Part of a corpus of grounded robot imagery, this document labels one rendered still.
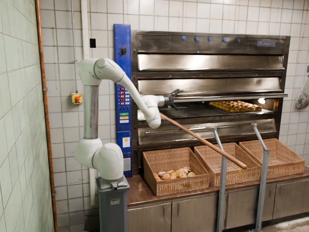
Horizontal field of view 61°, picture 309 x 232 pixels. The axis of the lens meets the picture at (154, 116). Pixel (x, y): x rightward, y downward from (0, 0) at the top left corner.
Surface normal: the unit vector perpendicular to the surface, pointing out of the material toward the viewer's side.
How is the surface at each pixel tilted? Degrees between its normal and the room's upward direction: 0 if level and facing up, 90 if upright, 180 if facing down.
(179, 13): 90
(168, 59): 70
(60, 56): 90
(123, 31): 90
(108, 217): 90
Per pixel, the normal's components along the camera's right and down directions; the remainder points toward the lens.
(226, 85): 0.29, -0.13
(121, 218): 0.32, 0.22
